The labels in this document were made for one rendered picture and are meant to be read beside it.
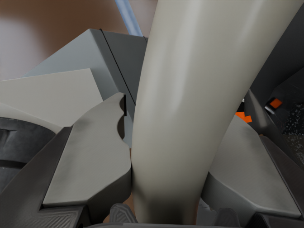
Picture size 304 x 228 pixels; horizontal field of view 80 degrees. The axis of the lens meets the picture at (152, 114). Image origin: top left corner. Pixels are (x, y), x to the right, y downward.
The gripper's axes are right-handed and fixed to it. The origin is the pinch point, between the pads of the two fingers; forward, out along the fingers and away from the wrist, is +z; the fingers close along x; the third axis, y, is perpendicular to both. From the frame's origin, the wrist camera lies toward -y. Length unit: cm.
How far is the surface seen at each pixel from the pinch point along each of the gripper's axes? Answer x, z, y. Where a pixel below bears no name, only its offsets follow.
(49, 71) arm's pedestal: -37, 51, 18
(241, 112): 60, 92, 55
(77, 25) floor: -63, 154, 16
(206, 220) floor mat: 55, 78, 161
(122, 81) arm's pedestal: -10, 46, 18
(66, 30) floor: -74, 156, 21
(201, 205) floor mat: 49, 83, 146
